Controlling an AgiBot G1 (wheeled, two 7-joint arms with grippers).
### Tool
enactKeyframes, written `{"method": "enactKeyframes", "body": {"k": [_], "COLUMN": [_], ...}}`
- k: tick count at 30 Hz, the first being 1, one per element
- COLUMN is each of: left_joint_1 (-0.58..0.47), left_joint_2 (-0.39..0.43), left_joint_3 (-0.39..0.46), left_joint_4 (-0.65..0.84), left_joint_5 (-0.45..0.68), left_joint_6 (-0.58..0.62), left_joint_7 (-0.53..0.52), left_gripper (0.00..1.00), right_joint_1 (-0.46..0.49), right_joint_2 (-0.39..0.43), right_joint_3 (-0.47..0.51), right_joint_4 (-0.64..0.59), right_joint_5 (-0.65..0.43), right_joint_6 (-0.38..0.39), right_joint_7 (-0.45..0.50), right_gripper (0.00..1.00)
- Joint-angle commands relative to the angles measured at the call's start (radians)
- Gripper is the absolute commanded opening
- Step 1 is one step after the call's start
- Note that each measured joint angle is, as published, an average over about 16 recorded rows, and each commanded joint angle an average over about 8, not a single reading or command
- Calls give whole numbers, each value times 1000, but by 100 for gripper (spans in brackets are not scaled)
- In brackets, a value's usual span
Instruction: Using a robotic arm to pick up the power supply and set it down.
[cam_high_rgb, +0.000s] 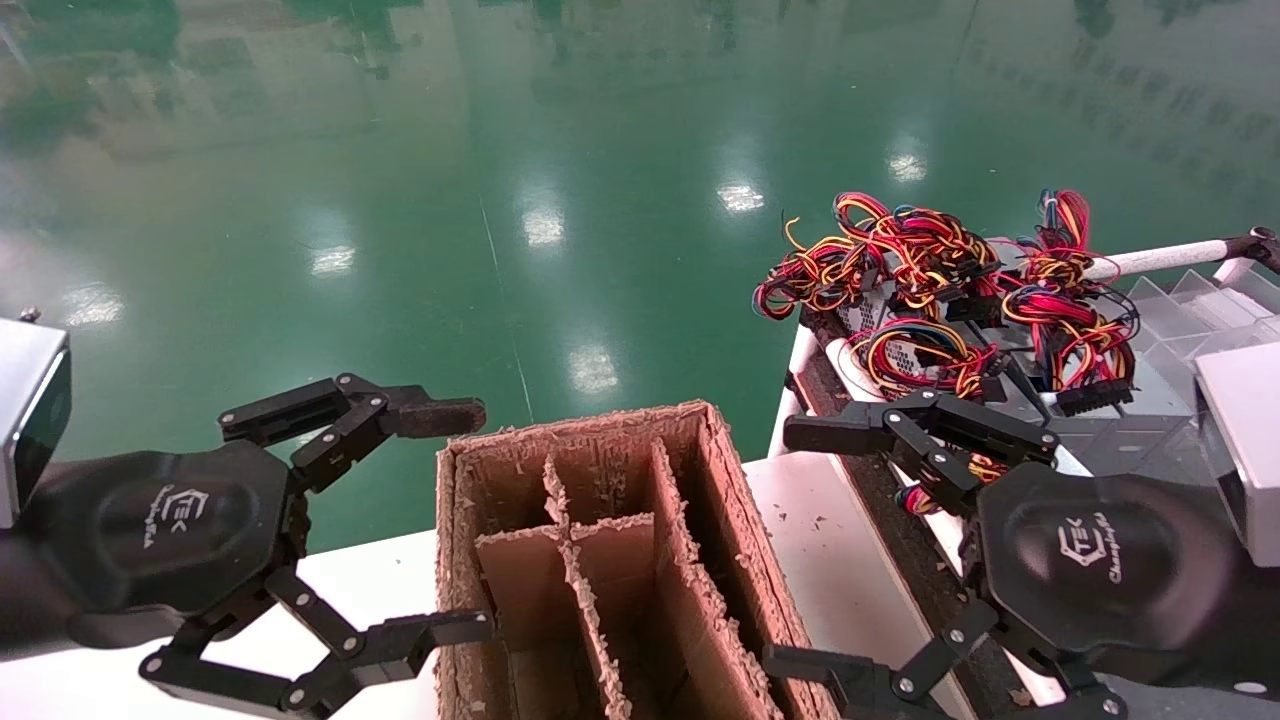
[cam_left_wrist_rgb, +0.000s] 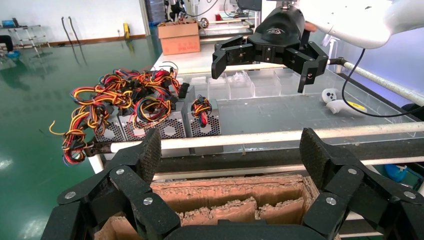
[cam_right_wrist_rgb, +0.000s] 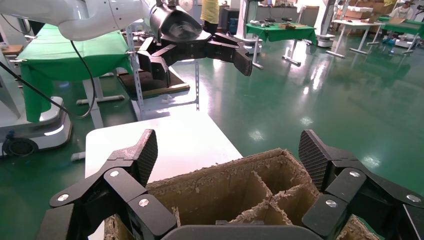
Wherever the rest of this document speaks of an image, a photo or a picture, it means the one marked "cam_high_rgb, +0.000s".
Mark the clear plastic divider tray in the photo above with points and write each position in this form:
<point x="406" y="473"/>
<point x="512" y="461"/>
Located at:
<point x="1200" y="300"/>

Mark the black edge strip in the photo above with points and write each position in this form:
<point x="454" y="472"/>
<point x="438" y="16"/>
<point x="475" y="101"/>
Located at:
<point x="900" y="560"/>

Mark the grey perforated metal plate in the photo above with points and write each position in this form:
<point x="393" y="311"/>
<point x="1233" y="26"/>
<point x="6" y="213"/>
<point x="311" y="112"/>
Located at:
<point x="1130" y="445"/>

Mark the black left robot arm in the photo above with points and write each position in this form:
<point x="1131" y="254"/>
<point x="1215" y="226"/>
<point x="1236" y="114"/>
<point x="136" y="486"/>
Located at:
<point x="25" y="600"/>

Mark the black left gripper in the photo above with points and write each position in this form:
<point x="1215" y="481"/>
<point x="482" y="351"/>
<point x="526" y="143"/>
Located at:
<point x="170" y="525"/>

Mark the white tray frame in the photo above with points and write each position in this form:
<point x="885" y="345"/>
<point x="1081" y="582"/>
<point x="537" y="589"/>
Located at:
<point x="800" y="400"/>

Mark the worn cardboard divider box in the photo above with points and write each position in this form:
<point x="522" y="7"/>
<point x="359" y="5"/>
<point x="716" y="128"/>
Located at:
<point x="620" y="560"/>

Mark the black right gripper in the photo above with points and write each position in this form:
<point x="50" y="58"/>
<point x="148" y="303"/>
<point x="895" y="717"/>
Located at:
<point x="1100" y="560"/>

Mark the white rod with black end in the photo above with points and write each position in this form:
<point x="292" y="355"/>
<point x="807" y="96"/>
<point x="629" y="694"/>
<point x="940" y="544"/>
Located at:
<point x="1160" y="258"/>

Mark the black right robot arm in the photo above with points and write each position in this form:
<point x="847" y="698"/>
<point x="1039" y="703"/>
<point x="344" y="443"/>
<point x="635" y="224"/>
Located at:
<point x="1262" y="620"/>

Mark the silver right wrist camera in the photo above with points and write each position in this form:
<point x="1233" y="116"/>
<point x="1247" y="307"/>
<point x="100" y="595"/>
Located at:
<point x="1245" y="440"/>

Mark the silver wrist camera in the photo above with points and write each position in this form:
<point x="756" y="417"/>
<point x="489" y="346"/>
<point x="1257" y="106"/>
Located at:
<point x="25" y="420"/>
<point x="1245" y="440"/>

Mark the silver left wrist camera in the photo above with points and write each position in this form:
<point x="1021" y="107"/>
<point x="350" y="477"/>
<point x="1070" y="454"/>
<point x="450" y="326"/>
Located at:
<point x="25" y="420"/>

